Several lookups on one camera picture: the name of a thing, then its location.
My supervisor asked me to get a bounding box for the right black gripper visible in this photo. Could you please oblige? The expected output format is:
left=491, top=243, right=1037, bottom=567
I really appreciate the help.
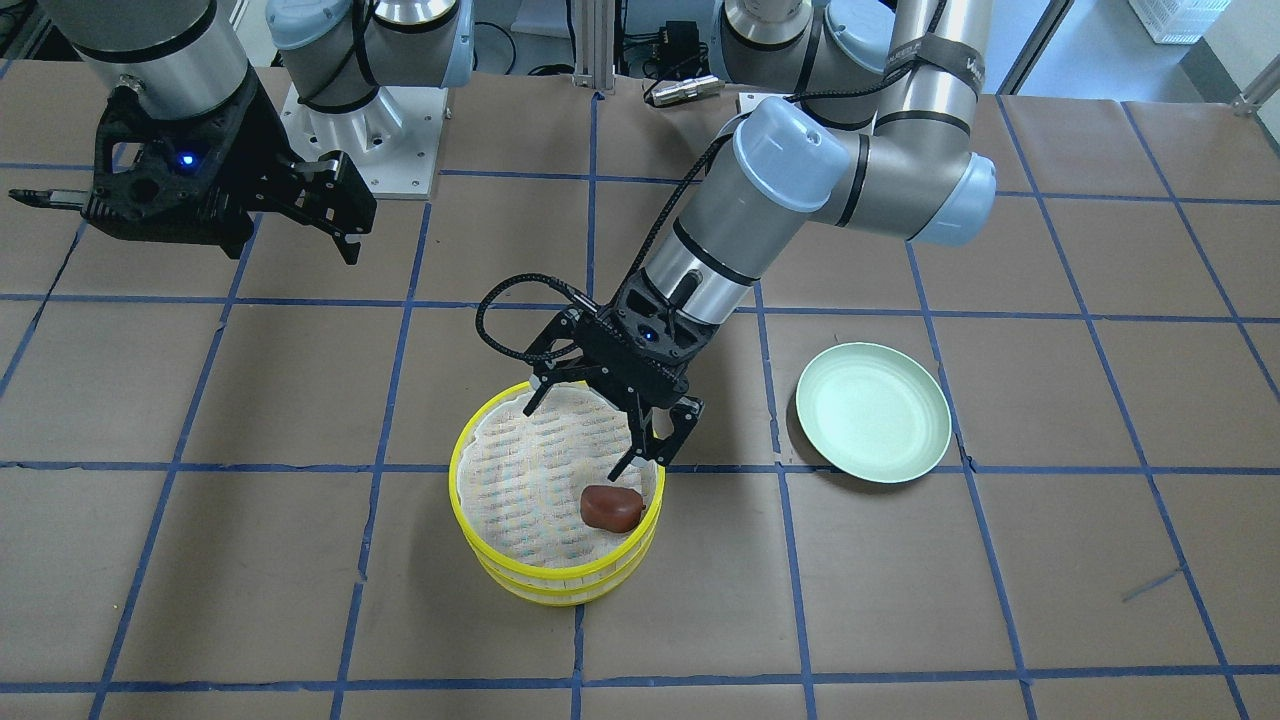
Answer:
left=79, top=70, right=378, bottom=266

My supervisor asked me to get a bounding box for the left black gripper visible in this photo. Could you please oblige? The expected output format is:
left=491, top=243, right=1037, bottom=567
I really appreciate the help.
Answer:
left=524, top=270, right=713, bottom=482

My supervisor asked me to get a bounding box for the brown bun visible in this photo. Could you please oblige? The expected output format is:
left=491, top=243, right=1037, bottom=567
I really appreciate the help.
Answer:
left=579, top=484, right=646, bottom=534

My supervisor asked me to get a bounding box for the yellow steamer layer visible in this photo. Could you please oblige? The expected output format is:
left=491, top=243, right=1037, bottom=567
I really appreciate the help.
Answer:
left=449, top=382, right=666, bottom=568
left=463, top=524, right=657, bottom=607

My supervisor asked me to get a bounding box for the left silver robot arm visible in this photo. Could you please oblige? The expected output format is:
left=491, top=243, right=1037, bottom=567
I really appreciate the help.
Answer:
left=518, top=1, right=997, bottom=480

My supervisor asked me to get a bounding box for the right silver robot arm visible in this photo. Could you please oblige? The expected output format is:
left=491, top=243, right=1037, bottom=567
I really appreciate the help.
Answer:
left=10, top=1, right=475, bottom=265

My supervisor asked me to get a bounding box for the light green plate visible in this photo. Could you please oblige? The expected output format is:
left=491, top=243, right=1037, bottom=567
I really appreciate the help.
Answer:
left=795, top=342, right=954, bottom=484

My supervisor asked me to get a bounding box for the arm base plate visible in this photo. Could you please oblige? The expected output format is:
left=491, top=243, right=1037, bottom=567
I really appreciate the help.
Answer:
left=282, top=87, right=449, bottom=201

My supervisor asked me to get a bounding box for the aluminium frame post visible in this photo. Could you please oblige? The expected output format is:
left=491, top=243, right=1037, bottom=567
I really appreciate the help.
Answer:
left=567, top=0, right=621, bottom=96

